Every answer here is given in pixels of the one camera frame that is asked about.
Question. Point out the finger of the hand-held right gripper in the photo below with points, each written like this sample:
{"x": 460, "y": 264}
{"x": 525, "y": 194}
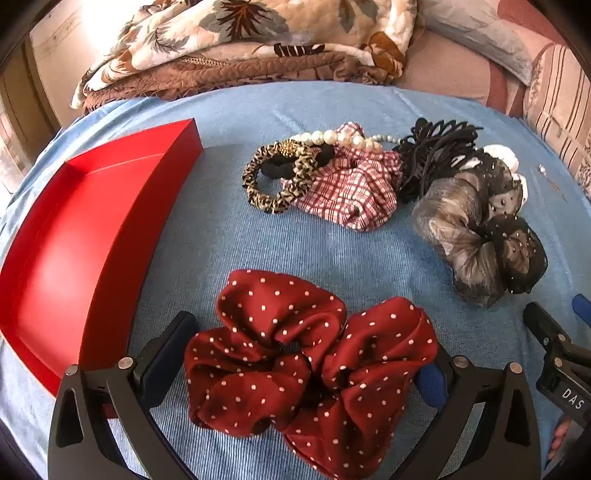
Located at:
{"x": 547, "y": 325}
{"x": 581, "y": 307}

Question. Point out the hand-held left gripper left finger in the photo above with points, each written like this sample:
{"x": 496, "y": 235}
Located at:
{"x": 159, "y": 369}

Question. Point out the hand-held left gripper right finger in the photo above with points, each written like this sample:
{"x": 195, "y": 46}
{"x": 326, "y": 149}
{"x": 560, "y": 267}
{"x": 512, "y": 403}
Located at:
{"x": 431, "y": 385}

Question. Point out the red polka dot scrunchie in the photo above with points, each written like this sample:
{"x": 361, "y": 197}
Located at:
{"x": 258, "y": 323}

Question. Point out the red cardboard box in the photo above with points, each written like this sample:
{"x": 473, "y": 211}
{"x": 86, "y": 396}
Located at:
{"x": 69, "y": 230}

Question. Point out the person's right hand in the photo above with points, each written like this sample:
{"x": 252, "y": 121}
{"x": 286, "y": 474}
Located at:
{"x": 558, "y": 438}

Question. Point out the black dotted mesh scrunchie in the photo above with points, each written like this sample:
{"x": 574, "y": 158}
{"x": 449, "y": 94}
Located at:
{"x": 521, "y": 249}

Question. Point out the brown velvet scrunchie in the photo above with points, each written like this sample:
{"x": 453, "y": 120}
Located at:
{"x": 452, "y": 221}

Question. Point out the blue cloth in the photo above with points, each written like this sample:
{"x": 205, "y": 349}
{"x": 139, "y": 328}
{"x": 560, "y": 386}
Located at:
{"x": 323, "y": 258}

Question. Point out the red white checkered scrunchie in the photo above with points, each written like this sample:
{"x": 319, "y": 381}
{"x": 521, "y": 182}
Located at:
{"x": 360, "y": 194}

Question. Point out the striped pink cushion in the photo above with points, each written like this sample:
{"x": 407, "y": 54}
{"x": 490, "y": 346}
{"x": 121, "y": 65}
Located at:
{"x": 563, "y": 101}

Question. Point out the leopard print scrunchie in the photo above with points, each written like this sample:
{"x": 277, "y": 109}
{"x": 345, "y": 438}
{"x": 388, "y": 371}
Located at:
{"x": 251, "y": 184}

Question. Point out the black hair claw clip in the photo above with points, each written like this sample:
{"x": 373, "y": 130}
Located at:
{"x": 425, "y": 157}

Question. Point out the pink bed sheet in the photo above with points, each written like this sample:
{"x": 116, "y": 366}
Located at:
{"x": 443, "y": 69}

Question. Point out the pale grey pillow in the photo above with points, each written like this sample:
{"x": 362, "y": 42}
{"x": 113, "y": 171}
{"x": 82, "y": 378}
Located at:
{"x": 480, "y": 32}

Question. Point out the floral brown quilt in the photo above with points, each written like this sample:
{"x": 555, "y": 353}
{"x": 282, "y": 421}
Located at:
{"x": 207, "y": 27}

